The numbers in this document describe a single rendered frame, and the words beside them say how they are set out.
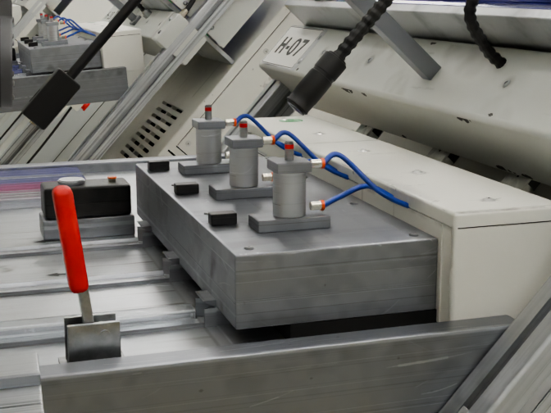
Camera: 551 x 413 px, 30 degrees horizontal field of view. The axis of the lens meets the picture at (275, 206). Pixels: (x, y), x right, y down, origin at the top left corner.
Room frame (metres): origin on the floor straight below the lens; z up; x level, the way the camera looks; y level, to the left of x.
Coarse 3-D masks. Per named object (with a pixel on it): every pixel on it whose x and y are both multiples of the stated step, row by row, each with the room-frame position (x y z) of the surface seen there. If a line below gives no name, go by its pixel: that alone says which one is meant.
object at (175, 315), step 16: (16, 320) 0.65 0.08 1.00; (32, 320) 0.65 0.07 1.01; (48, 320) 0.65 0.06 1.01; (128, 320) 0.66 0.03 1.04; (144, 320) 0.66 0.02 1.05; (160, 320) 0.67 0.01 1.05; (176, 320) 0.67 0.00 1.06; (192, 320) 0.67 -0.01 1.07; (0, 336) 0.64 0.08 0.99; (16, 336) 0.64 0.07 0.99; (32, 336) 0.65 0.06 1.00; (48, 336) 0.65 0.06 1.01; (64, 336) 0.65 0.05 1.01
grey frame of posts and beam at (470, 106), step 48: (336, 48) 1.11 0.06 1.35; (384, 48) 1.00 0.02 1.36; (432, 48) 0.91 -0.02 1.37; (288, 96) 1.30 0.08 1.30; (336, 96) 1.09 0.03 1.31; (384, 96) 0.93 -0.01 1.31; (432, 96) 0.85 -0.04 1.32; (480, 96) 0.78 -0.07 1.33; (528, 96) 0.72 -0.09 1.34; (432, 144) 0.95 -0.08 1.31; (480, 144) 0.82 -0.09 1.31; (528, 144) 0.72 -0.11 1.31; (528, 336) 0.62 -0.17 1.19; (480, 384) 0.62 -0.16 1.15; (528, 384) 0.60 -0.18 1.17
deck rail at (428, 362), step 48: (336, 336) 0.61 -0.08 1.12; (384, 336) 0.61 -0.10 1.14; (432, 336) 0.62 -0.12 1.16; (480, 336) 0.63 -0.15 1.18; (48, 384) 0.56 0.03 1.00; (96, 384) 0.57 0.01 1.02; (144, 384) 0.57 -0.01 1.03; (192, 384) 0.58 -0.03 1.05; (240, 384) 0.59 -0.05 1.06; (288, 384) 0.60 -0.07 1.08; (336, 384) 0.61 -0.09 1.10; (384, 384) 0.62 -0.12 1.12; (432, 384) 0.63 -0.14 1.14
